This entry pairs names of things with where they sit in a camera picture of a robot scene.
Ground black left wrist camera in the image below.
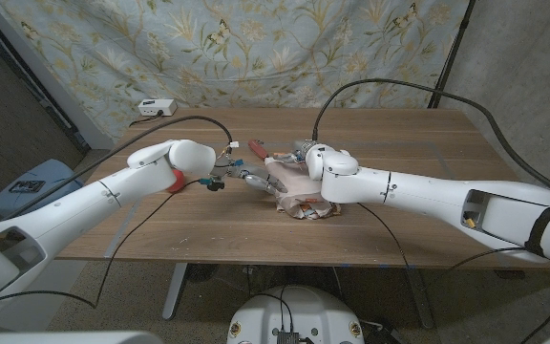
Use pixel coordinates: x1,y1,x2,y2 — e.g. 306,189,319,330
198,176,226,192

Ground black power strip cable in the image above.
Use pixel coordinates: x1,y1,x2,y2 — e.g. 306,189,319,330
128,110,165,128

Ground red ball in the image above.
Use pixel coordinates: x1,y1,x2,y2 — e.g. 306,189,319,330
167,168,186,194

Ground red swiss knife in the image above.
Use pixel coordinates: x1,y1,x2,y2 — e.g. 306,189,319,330
247,139,269,161

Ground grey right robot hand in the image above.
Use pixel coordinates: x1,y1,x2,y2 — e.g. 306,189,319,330
273,138,316,167

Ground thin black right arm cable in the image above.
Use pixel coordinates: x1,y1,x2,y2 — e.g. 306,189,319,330
356,203,527,288

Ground white power strip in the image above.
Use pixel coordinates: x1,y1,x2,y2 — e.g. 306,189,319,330
137,98,179,118

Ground floral printed backdrop cloth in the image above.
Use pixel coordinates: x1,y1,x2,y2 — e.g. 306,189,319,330
0,0,470,144

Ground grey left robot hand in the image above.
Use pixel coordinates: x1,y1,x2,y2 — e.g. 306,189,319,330
210,160,289,196

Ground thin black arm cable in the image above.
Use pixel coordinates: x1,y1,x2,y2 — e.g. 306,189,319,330
0,179,202,310
356,203,527,288

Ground grey table leg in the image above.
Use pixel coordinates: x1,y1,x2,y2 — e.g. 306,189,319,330
404,267,434,331
161,262,190,321

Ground white robot torso panel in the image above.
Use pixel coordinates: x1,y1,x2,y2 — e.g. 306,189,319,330
0,330,164,344

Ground beige orange patterned cloth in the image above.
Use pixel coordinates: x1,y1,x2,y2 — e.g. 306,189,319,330
264,156,342,221

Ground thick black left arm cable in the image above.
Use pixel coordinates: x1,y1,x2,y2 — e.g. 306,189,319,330
5,114,234,221

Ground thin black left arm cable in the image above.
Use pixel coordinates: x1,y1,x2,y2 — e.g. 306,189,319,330
0,179,202,310

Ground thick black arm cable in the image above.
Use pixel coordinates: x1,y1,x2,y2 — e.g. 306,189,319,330
5,114,234,221
311,78,550,344

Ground dark slanted wall rail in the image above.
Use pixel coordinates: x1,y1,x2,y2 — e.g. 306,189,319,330
0,4,91,155

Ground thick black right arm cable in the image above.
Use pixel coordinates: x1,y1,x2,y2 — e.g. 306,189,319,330
311,78,550,344

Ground black backdrop stand pole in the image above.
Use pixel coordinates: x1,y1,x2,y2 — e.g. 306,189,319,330
427,0,476,109

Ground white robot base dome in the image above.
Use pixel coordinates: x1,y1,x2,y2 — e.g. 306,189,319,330
226,285,366,344

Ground black flat device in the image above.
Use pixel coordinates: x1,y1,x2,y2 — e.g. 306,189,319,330
9,180,47,194

